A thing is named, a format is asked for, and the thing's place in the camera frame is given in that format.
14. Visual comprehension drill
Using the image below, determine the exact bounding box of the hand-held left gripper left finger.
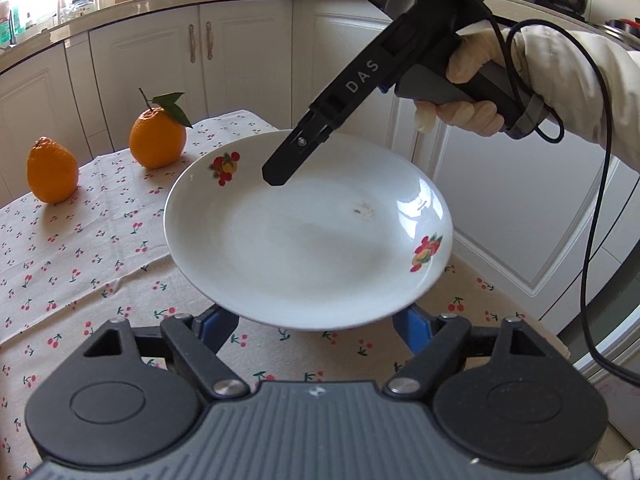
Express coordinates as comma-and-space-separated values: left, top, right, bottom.
82, 305, 251, 401

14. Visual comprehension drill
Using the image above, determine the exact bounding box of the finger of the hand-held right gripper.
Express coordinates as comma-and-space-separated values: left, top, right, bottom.
262, 115, 333, 187

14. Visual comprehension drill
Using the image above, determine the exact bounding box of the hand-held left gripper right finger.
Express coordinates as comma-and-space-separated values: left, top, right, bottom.
385, 305, 551, 398

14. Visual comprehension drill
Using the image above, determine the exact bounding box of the stained white plate fruit print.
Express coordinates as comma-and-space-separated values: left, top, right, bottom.
164, 130, 454, 332

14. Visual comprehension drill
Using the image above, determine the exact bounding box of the person's right forearm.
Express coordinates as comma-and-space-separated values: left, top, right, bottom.
507, 22, 640, 171

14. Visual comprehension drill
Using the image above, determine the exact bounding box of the person's right hand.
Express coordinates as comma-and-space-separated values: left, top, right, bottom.
414, 27, 526, 136

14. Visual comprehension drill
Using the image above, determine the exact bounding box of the orange with green leaf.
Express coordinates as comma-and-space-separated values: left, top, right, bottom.
129, 89, 193, 170

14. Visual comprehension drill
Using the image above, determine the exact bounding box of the cherry print tablecloth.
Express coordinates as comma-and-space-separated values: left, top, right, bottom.
0, 108, 571, 480

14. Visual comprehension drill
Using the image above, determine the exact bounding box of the bumpy orange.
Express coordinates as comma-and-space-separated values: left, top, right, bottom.
26, 136, 80, 204

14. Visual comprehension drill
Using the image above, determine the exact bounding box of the person's white coat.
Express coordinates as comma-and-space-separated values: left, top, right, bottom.
597, 452, 640, 480

